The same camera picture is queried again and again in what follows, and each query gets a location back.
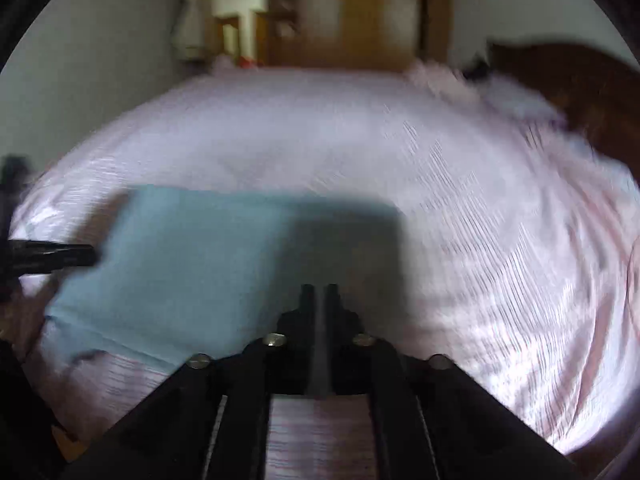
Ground light blue pants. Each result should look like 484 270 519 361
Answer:
41 186 402 374

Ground pink plaid bed sheet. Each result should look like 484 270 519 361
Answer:
1 70 639 479

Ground beige clothes hanging on door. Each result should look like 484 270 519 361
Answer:
171 0 206 62

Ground wooden door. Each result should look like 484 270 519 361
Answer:
215 11 269 68

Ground wooden wardrobe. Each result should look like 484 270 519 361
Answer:
259 0 452 73

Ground dark wooden headboard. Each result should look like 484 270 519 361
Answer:
463 41 640 178

